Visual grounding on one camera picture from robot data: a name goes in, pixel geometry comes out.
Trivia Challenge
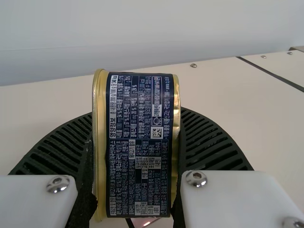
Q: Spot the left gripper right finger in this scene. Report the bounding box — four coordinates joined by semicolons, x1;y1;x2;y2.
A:
170;106;304;228

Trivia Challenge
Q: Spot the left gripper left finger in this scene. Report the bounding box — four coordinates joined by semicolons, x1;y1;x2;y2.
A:
0;112;99;228

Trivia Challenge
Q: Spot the gold rectangular tin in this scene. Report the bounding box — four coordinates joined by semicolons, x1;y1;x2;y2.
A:
91;68;182;223

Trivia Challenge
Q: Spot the black strip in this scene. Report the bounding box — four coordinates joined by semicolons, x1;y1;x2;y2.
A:
236;56;304;93

